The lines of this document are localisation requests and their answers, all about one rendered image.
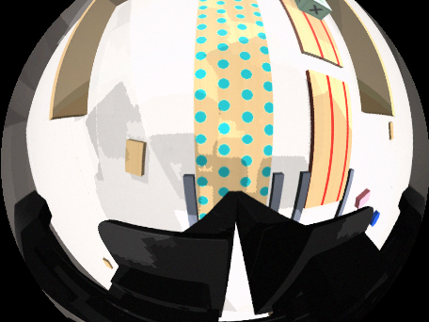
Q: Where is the blue short cylinder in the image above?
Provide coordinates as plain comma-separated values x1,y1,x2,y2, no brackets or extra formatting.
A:
369,210,380,227

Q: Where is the small pink block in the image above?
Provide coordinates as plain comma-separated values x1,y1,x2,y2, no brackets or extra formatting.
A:
355,188,370,209

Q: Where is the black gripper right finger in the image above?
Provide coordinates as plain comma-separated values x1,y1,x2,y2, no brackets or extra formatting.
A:
234,191,373,315

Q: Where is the orange strip with blue dots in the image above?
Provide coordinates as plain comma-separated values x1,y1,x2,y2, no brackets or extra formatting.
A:
193,56,274,220

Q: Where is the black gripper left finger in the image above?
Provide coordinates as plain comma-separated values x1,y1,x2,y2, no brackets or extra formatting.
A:
98,191,237,318

